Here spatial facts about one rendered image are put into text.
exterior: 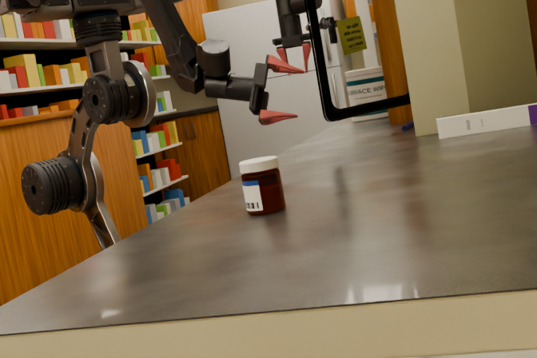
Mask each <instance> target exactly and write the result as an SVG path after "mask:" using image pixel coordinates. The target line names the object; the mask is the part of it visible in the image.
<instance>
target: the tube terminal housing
mask: <svg viewBox="0 0 537 358"><path fill-rule="evenodd" d="M395 4H396V13H397V18H398V24H399V29H400V39H401V45H402V50H403V55H404V64H405V70H406V75H407V81H408V90H409V96H410V101H411V107H412V116H413V121H414V127H415V132H416V137H419V136H425V135H430V134H436V133H438V128H437V123H436V118H442V117H450V116H456V115H461V114H466V113H476V112H482V111H487V110H492V109H502V108H507V107H512V106H517V105H527V104H532V103H537V75H536V69H535V59H534V53H533V46H532V40H531V30H530V24H529V17H528V12H527V1H526V0H395Z"/></svg>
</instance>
